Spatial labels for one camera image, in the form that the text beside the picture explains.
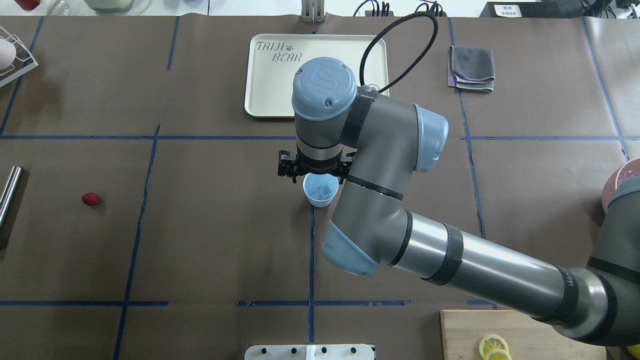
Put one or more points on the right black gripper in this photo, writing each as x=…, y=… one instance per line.
x=287, y=166

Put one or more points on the ice cube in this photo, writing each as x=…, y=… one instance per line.
x=323, y=192

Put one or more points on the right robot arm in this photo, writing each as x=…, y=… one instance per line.
x=375, y=143

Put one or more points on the light blue plastic cup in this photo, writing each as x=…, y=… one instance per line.
x=312, y=181

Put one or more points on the pink bowl of ice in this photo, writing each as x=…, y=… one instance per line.
x=617, y=180

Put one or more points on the cream bear serving tray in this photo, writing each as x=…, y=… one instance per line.
x=274, y=59

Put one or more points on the grey folded cloth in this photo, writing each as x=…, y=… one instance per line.
x=471, y=62

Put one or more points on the purple folded cloth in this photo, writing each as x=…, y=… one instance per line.
x=459, y=82

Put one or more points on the bamboo cutting board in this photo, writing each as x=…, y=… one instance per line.
x=527, y=339

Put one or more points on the lemon slice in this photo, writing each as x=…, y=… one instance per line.
x=490, y=342
x=497, y=354

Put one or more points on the red strawberry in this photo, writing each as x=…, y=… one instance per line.
x=90, y=199

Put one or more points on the steel muddler black tip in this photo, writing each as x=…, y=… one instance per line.
x=8, y=192

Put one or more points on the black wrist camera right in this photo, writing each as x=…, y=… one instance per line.
x=288, y=165

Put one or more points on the aluminium frame post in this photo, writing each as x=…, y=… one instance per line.
x=313, y=11

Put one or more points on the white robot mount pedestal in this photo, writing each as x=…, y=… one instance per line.
x=357, y=351

